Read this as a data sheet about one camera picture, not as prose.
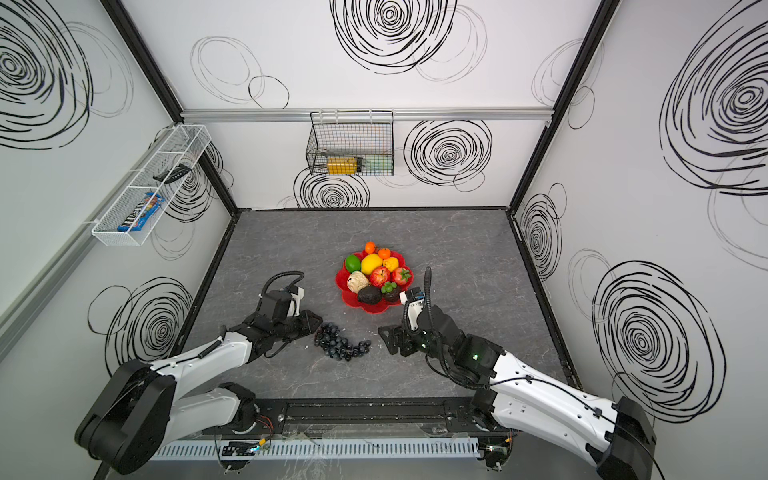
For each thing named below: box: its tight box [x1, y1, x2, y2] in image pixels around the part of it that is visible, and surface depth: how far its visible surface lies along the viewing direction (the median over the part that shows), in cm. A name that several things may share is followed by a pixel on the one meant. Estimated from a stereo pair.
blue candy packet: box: [117, 192, 166, 232], surface depth 72 cm
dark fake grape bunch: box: [314, 322, 371, 362], surface depth 84 cm
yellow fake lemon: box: [361, 253, 383, 275], surface depth 101 cm
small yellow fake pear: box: [383, 256, 399, 272], surface depth 100 cm
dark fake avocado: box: [358, 285, 382, 305], surface depth 93 cm
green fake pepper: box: [345, 254, 361, 273], surface depth 100 cm
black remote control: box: [152, 163, 192, 184], surface depth 82 cm
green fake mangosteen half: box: [381, 281, 400, 302], surface depth 93 cm
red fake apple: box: [369, 266, 391, 289], surface depth 96 cm
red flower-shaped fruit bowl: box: [336, 251, 414, 315], surface depth 96 cm
